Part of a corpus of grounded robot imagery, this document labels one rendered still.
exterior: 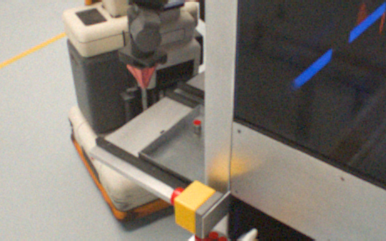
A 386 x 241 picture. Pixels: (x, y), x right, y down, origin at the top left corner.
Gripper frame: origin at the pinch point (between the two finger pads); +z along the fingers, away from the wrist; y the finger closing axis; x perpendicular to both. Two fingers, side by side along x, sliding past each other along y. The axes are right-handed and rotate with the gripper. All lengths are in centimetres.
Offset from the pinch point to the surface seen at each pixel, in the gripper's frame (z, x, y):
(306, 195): -3, -11, 50
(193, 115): 18.1, 16.7, 1.0
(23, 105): 106, 57, -160
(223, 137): -7.0, -11.8, 32.4
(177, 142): 20.0, 6.3, 4.0
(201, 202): 5.6, -18.2, 32.0
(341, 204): -4, -11, 57
